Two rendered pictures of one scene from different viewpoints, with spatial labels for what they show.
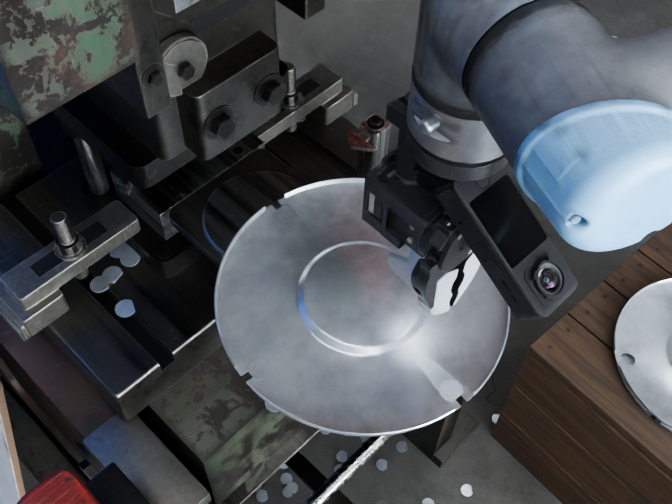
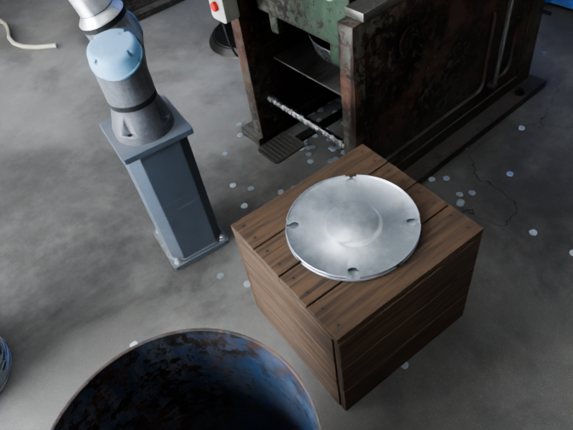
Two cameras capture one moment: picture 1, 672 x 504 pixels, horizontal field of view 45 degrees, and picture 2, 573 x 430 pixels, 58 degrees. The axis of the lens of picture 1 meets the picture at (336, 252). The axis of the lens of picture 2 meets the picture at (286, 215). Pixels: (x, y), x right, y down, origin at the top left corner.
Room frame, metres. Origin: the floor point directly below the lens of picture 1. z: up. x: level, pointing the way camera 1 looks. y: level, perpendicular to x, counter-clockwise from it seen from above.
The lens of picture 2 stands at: (0.66, -1.31, 1.23)
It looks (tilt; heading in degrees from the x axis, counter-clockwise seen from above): 48 degrees down; 105
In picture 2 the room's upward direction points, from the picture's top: 11 degrees counter-clockwise
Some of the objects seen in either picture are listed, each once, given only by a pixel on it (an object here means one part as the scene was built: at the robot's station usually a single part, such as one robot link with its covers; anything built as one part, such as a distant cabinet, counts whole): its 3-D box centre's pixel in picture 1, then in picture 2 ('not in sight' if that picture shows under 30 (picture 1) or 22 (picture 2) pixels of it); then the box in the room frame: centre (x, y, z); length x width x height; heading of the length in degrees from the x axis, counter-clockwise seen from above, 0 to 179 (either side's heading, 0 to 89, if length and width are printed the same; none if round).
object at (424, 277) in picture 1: (437, 266); not in sight; (0.35, -0.08, 0.95); 0.05 x 0.02 x 0.09; 136
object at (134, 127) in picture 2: not in sight; (137, 109); (0.08, -0.34, 0.50); 0.15 x 0.15 x 0.10
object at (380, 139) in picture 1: (373, 148); not in sight; (0.65, -0.04, 0.75); 0.03 x 0.03 x 0.10; 47
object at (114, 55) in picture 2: not in sight; (120, 66); (0.08, -0.34, 0.62); 0.13 x 0.12 x 0.14; 112
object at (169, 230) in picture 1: (190, 168); not in sight; (0.61, 0.17, 0.76); 0.15 x 0.09 x 0.05; 137
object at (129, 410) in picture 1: (196, 211); not in sight; (0.61, 0.17, 0.68); 0.45 x 0.30 x 0.06; 137
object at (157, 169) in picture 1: (171, 97); not in sight; (0.61, 0.18, 0.86); 0.20 x 0.16 x 0.05; 137
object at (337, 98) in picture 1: (294, 94); not in sight; (0.73, 0.06, 0.76); 0.17 x 0.06 x 0.10; 137
